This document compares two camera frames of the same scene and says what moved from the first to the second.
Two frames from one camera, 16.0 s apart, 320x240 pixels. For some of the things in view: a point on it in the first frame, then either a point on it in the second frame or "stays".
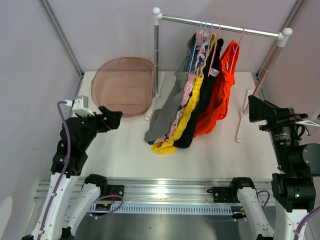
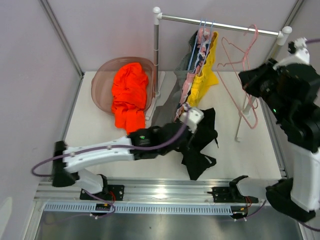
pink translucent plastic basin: x=125 y=84 stays
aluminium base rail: x=167 y=190 stays
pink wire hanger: x=236 y=49 -> x=250 y=96
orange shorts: x=221 y=92 -> x=129 y=88
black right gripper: x=259 y=109 -> x=254 y=75
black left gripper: x=113 y=118 -> x=185 y=144
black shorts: x=211 y=72 -> x=196 y=161
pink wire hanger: x=216 y=43 -> x=245 y=57
